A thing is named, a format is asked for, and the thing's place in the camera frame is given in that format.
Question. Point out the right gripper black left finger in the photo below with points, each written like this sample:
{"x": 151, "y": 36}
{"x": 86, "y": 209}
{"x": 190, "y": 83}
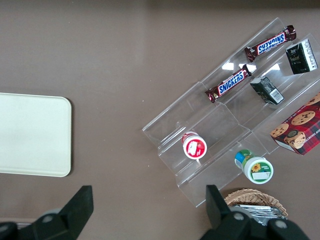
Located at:
{"x": 75, "y": 212}

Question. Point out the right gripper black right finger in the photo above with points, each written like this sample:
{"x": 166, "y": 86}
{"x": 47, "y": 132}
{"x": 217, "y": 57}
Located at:
{"x": 220, "y": 215}

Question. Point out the light wicker basket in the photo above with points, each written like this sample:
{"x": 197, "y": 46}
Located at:
{"x": 250, "y": 197}

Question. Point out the aluminium foil tray stack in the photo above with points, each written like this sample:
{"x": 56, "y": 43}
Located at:
{"x": 260, "y": 212}

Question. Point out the cream rectangular plastic tray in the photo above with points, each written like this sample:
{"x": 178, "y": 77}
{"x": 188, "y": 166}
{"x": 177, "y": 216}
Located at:
{"x": 32, "y": 135}

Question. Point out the green lidded yogurt cup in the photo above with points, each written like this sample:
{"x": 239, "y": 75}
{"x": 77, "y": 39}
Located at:
{"x": 257, "y": 168}

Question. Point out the red strawberry yogurt cup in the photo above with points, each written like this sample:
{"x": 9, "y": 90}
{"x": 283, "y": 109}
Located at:
{"x": 195, "y": 147}

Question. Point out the clear acrylic stepped display stand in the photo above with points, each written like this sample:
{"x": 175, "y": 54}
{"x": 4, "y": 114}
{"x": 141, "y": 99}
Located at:
{"x": 220, "y": 125}

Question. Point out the red plaid cookie box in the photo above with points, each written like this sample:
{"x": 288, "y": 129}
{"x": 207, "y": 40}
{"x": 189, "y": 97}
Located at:
{"x": 300, "y": 130}

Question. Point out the Snickers chocolate bar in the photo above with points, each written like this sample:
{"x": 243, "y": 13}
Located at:
{"x": 271, "y": 43}
{"x": 230, "y": 83}

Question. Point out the small black-white carton upper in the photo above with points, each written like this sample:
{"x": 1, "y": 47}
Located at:
{"x": 266, "y": 91}

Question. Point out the small black-white carton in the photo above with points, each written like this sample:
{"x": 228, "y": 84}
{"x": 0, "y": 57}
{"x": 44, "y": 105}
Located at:
{"x": 266, "y": 91}
{"x": 300, "y": 58}

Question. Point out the small black-white carton lower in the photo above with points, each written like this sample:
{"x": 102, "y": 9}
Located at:
{"x": 300, "y": 58}

